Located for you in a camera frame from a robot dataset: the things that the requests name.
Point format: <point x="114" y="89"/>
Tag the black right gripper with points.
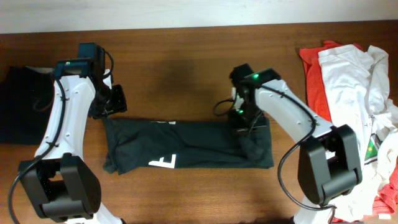
<point x="236" y="126"/>

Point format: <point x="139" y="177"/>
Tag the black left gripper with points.
<point x="120" y="105"/>

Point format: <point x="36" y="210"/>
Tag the dark green t-shirt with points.
<point x="179" y="145"/>

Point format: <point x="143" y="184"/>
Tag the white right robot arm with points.
<point x="329" y="163"/>

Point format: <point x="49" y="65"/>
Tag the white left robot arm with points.
<point x="58" y="183"/>

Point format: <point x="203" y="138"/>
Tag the white folded garment underneath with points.
<point x="41" y="69"/>

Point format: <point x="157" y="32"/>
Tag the red garment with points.
<point x="385" y="204"/>

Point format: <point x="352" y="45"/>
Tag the folded black garment stack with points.
<point x="26" y="103"/>

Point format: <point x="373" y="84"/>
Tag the white crumpled t-shirt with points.
<point x="357" y="90"/>

